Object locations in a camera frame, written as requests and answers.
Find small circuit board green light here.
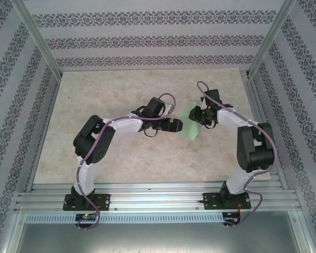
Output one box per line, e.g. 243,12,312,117
75,212,98,221

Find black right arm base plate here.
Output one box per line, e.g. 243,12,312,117
203,192,252,211

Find slotted grey cable duct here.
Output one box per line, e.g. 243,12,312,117
25,212,224,224

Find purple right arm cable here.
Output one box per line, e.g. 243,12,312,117
196,80,277,229

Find aluminium frame post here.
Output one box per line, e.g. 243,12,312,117
12,0,63,77
247,0,300,79

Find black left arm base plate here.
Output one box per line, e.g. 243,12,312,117
64,193,111,211

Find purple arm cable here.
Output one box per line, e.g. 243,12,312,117
76,93,177,232
196,80,277,229

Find green cloth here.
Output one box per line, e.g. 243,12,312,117
176,101,201,142

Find grey metal sheet panel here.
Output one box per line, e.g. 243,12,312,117
5,213,314,253

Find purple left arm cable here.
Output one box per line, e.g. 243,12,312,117
76,93,177,232

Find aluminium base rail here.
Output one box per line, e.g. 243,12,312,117
14,181,301,213

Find aluminium side rail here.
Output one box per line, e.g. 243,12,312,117
241,70,289,190
26,76,62,192

